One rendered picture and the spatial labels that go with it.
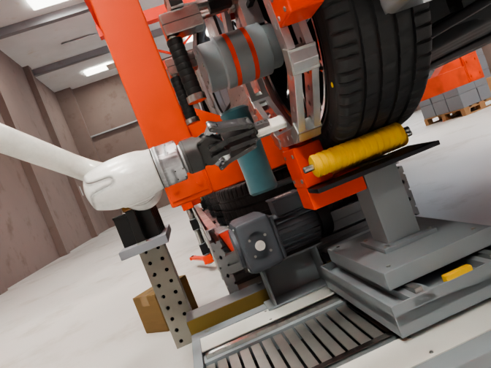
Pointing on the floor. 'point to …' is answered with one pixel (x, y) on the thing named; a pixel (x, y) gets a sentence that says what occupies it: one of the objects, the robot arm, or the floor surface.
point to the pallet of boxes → (459, 98)
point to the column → (169, 292)
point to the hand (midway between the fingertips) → (269, 125)
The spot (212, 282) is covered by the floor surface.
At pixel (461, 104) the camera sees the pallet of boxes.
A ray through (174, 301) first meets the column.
